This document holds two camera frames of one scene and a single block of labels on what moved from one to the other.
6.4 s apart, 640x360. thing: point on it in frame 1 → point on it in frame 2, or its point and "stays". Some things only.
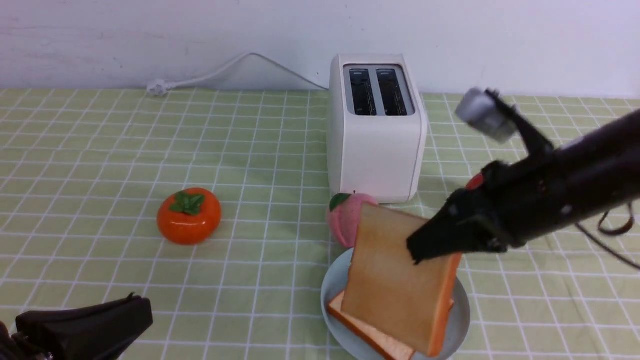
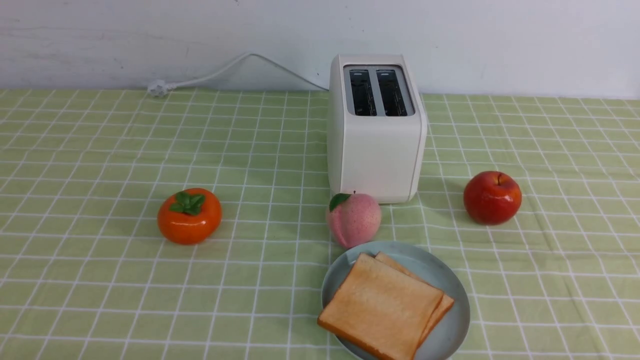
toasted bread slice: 375,339 → 442,311
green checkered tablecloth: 83,174 stays
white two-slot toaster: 377,127 stays
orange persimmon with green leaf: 189,216 stays
